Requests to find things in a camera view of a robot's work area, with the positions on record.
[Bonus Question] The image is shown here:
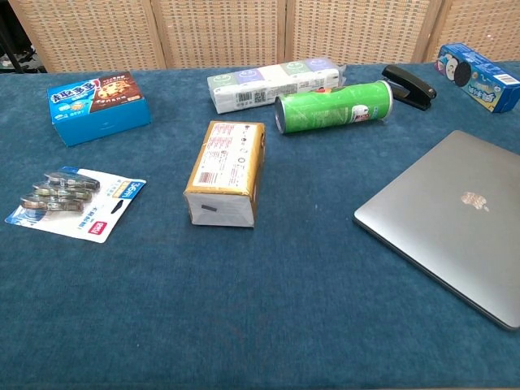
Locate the silver laptop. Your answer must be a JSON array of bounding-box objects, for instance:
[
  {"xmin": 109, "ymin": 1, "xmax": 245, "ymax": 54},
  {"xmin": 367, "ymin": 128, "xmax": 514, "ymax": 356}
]
[{"xmin": 353, "ymin": 129, "xmax": 520, "ymax": 331}]

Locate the gold wrapped paper package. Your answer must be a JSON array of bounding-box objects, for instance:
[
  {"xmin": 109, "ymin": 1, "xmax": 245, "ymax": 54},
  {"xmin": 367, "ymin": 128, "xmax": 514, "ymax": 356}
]
[{"xmin": 183, "ymin": 119, "xmax": 267, "ymax": 229}]

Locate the white tissue multi-pack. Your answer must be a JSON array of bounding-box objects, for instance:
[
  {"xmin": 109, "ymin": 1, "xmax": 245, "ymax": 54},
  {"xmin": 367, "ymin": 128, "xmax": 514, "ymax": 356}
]
[{"xmin": 206, "ymin": 57, "xmax": 347, "ymax": 115}]

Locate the green chips can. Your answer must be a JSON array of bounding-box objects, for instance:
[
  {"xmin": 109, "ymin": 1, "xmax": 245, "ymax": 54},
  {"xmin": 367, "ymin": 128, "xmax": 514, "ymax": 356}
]
[{"xmin": 273, "ymin": 80, "xmax": 395, "ymax": 136}]

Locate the blue felt table cover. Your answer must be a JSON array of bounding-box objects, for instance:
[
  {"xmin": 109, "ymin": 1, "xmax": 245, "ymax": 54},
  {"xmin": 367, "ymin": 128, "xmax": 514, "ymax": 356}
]
[{"xmin": 0, "ymin": 60, "xmax": 520, "ymax": 390}]

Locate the correction tape blister pack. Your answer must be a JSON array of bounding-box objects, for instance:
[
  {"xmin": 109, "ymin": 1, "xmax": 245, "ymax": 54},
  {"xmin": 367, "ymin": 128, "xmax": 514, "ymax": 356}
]
[{"xmin": 4, "ymin": 166, "xmax": 147, "ymax": 245}]

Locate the wicker folding screen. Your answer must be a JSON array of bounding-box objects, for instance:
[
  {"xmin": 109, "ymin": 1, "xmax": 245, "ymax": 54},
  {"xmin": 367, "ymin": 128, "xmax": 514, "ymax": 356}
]
[{"xmin": 7, "ymin": 0, "xmax": 520, "ymax": 74}]

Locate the blue chocolate chip cookie box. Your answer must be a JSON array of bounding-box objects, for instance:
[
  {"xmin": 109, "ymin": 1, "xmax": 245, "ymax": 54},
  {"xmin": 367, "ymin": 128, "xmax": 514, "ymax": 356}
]
[{"xmin": 46, "ymin": 71, "xmax": 152, "ymax": 148}]

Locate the black stapler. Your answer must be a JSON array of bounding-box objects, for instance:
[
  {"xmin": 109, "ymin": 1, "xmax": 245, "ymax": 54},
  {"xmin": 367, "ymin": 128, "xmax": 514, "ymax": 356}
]
[{"xmin": 380, "ymin": 64, "xmax": 438, "ymax": 112}]

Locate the blue sandwich cookie box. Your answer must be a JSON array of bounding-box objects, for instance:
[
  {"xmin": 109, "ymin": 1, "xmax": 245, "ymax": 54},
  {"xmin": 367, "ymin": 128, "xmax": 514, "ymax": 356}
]
[{"xmin": 435, "ymin": 42, "xmax": 520, "ymax": 115}]

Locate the black tripod stand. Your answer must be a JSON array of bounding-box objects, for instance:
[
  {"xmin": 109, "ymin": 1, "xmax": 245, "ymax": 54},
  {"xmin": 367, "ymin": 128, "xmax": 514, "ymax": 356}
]
[{"xmin": 0, "ymin": 32, "xmax": 25, "ymax": 75}]

